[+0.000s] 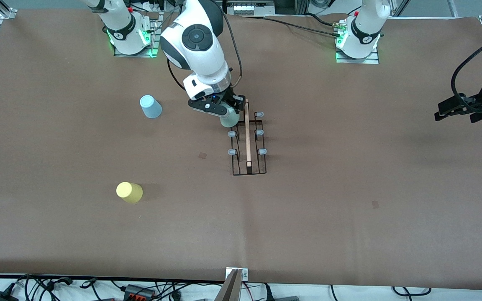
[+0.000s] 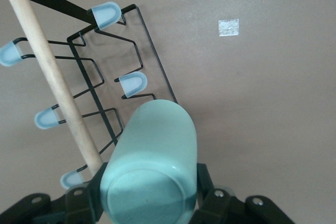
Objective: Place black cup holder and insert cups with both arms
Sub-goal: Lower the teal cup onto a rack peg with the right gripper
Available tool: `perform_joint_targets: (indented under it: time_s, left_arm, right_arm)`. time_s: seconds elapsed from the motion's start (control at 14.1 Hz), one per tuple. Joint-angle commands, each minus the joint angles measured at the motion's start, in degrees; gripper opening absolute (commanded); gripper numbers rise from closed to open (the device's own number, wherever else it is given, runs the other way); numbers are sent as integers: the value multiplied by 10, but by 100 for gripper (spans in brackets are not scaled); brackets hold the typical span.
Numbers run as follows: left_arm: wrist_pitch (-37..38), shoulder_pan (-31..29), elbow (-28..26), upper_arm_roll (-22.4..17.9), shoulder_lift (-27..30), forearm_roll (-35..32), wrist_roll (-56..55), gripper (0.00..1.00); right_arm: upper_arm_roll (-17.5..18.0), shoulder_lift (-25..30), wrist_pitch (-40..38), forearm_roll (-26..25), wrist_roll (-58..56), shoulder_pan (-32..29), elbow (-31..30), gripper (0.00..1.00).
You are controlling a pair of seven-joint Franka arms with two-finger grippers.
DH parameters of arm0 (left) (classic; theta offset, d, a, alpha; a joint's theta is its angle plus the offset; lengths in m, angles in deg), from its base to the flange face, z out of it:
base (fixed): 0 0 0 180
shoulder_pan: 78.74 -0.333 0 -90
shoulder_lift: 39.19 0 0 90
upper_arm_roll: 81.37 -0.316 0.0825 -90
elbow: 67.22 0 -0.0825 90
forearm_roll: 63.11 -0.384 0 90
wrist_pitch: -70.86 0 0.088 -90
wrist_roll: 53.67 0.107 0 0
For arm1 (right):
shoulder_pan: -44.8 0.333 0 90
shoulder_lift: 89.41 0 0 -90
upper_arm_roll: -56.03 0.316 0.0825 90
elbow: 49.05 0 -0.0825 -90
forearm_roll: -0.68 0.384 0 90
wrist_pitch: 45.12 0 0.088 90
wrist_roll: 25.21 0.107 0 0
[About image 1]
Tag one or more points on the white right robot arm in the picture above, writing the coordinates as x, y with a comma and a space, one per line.
199, 46

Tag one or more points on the grey socket box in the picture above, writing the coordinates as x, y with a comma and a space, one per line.
249, 7

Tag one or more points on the black power adapter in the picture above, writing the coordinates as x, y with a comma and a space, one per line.
0, 297

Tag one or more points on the black orange connector block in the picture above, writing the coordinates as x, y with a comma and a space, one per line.
139, 292

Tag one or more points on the black plug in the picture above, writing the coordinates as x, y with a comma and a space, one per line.
268, 292

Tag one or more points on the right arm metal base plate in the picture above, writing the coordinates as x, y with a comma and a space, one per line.
154, 42

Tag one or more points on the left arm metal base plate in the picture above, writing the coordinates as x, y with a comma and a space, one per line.
370, 60

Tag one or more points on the flat grey box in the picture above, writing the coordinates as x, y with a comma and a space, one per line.
287, 298

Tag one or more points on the white metal bracket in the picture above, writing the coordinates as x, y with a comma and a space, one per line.
244, 274

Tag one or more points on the mint green plastic cup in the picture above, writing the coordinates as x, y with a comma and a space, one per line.
229, 120

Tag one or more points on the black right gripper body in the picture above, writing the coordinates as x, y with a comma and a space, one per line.
229, 98

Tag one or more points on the light blue plastic cup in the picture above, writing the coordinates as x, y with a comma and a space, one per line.
151, 107

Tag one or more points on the brown table cover sheet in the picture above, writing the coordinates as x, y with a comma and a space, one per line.
241, 225

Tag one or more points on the grey camera stand post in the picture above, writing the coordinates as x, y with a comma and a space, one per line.
229, 290

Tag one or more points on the yellow plastic cup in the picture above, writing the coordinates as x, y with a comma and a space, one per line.
129, 192

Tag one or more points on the white power strip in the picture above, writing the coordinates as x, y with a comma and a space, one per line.
153, 6

